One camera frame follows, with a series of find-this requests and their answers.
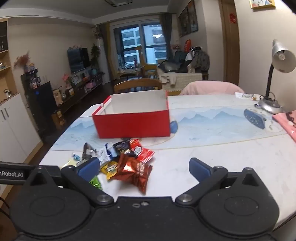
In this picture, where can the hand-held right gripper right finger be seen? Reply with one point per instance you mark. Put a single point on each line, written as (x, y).
(200, 168)

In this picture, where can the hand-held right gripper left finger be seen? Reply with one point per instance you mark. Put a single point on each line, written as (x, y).
(89, 168)

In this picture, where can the dark brown chocolate packet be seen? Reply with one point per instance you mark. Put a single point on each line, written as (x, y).
(89, 150)

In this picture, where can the yellow snack packet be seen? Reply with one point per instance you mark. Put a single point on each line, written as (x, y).
(111, 169)

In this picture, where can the shiny red-brown snack packet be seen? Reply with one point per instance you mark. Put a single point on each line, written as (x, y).
(131, 171)

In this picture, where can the red cardboard box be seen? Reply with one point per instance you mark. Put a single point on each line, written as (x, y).
(134, 125)

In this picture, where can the small blue candy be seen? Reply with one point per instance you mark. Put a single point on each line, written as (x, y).
(75, 156)

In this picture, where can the blue white snack packet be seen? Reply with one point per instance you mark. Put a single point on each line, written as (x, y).
(104, 154)

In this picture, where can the black snack packet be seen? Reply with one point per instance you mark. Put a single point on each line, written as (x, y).
(122, 148)

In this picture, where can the white cabinet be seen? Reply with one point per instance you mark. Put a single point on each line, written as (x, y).
(13, 129)

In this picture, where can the black cabinet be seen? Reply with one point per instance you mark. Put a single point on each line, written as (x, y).
(39, 104)

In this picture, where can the dark TV cabinet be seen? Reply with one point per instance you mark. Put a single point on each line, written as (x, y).
(76, 92)

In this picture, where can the small white packet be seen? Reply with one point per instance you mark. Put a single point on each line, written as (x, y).
(242, 95)

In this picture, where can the sofa with cream cover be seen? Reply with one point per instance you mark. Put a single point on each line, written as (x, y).
(178, 78)

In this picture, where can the wooden chair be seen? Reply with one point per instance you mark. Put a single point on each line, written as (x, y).
(136, 83)

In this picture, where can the wooden coffee table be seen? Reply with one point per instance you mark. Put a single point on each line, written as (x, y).
(130, 73)

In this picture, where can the television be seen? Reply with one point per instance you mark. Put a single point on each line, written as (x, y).
(78, 60)

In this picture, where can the pile of clothes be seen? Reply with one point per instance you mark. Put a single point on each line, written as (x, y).
(200, 58)

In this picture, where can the green houseplant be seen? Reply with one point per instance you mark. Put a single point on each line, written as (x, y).
(95, 54)

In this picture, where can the dried red flowers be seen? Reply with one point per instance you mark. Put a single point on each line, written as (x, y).
(22, 60)

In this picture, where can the white standing air conditioner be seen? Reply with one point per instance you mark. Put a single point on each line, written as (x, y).
(100, 53)

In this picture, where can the wooden door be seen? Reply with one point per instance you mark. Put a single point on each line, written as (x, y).
(229, 46)

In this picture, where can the window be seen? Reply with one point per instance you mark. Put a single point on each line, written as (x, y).
(131, 41)

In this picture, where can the silver desk lamp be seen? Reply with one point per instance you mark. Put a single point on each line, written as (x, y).
(281, 58)

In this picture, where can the blue curtain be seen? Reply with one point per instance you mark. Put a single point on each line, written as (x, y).
(166, 30)

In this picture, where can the ceiling air vent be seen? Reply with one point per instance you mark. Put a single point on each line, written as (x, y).
(119, 2)

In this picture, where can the wooden wall shelf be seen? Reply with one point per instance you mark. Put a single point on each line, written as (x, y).
(4, 76)

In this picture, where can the dark wall painting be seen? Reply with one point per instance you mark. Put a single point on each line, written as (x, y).
(183, 22)
(193, 16)

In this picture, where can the yellow picture frame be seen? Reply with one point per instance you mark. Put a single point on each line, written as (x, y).
(261, 3)

